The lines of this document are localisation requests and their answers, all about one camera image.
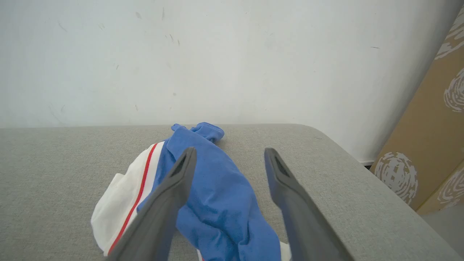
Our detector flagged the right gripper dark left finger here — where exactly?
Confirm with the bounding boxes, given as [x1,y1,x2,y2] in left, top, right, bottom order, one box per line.
[107,147,198,261]

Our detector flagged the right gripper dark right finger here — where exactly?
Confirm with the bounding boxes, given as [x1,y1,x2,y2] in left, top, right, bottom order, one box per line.
[264,148,354,261]

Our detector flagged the blue white red-striped shirt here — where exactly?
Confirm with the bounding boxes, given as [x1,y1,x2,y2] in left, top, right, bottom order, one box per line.
[91,122,292,261]

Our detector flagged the brown cardboard box white prints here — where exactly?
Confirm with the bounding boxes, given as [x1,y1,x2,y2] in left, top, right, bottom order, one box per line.
[370,7,464,211]
[416,161,464,215]

